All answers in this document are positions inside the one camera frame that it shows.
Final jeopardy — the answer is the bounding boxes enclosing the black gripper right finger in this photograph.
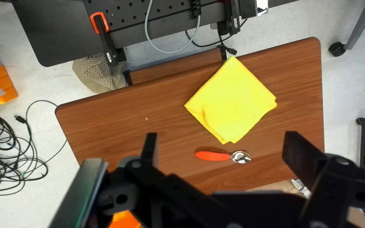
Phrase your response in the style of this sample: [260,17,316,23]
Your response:
[283,132,365,228]

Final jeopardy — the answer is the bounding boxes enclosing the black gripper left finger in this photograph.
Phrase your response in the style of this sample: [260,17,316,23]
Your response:
[123,132,218,228]

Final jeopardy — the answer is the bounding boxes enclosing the orange handled metal spoon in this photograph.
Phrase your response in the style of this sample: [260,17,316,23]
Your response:
[194,150,253,165]

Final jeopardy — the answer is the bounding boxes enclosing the yellow folded cloth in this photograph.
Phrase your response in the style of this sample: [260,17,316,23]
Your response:
[184,57,278,145]

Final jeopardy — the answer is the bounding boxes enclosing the orange handled black clamp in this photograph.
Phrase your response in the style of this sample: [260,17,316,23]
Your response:
[90,12,126,69]

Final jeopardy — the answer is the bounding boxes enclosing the tangled black cables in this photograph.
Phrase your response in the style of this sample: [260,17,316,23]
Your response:
[0,99,69,208]

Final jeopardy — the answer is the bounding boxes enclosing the grey cable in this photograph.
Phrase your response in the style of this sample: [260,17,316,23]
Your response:
[144,0,203,56]

